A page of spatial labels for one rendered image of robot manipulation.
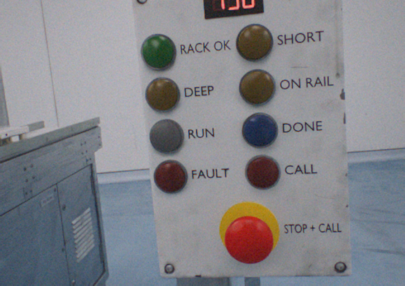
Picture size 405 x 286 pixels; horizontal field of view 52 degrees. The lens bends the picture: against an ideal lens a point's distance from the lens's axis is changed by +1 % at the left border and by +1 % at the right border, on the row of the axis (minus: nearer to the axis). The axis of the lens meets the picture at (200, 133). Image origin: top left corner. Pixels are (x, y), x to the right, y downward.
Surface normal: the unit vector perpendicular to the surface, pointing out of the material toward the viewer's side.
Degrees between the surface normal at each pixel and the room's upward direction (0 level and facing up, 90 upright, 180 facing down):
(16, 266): 90
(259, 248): 92
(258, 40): 89
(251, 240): 86
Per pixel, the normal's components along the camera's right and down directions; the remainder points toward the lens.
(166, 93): -0.08, 0.14
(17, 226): 0.99, -0.07
